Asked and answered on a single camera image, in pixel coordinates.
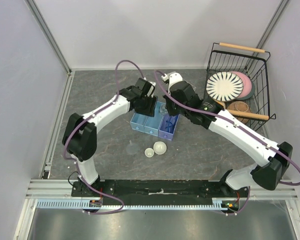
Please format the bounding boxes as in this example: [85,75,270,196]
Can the blue compartment organizer box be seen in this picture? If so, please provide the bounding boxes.
[130,101,179,141]

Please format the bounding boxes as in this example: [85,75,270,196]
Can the blue safety glasses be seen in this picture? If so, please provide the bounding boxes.
[165,118,175,134]

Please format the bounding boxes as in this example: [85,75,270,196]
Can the large white dish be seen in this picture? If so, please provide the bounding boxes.
[153,141,167,155]

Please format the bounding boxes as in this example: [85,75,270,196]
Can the small white dish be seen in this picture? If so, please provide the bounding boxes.
[144,147,155,158]

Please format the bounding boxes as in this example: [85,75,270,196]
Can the black wire dish basket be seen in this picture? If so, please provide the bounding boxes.
[206,42,277,131]

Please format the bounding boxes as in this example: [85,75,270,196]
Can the small glass beaker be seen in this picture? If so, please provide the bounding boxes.
[159,104,168,115]

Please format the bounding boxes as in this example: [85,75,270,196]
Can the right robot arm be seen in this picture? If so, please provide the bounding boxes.
[163,80,293,197]

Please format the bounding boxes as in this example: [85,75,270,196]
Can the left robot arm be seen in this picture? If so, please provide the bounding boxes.
[62,78,158,197]

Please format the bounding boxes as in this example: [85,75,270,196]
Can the yellow bowl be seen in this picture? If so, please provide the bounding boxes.
[217,101,226,108]

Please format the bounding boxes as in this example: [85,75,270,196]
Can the white blue striped plate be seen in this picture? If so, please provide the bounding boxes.
[206,71,244,102]

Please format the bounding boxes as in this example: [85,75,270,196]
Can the brown wooden bowl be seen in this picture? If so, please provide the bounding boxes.
[227,101,251,124]

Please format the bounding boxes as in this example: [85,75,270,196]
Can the pink plate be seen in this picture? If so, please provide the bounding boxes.
[231,71,252,91]

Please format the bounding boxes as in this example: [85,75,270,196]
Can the dark green plate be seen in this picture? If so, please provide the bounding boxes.
[236,82,255,101]

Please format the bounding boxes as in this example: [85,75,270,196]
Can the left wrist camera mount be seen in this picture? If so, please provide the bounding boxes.
[147,81,156,97]

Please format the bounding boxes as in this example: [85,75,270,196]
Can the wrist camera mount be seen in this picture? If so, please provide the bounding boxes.
[161,71,183,91]
[147,81,156,97]

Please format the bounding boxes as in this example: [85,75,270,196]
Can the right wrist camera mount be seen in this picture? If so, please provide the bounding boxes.
[161,71,183,91]

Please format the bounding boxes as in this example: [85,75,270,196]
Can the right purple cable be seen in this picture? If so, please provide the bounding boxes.
[153,69,300,186]

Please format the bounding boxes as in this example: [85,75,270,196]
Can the purple cable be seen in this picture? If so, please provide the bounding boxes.
[153,69,300,186]
[62,59,146,216]

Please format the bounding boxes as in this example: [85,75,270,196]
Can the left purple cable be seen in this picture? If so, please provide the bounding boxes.
[62,59,146,216]

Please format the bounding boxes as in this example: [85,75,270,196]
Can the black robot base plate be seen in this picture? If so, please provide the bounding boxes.
[71,178,251,206]

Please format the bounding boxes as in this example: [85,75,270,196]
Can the light blue cable duct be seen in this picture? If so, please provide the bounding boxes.
[36,199,228,211]

